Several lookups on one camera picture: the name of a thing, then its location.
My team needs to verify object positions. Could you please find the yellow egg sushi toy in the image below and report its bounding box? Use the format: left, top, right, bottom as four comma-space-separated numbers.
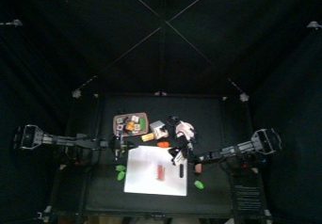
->
140, 133, 157, 143

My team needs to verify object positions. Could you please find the yellow ridged chip toy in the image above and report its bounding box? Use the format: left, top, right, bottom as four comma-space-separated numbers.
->
125, 120, 137, 132

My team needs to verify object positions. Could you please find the beige toy box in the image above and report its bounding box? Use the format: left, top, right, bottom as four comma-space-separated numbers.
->
149, 120, 170, 140

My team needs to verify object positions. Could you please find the white rectangular mat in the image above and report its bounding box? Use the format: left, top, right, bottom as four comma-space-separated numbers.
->
124, 145, 189, 198

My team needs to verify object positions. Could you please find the white printed label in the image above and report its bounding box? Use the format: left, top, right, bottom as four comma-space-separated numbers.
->
233, 184, 264, 213

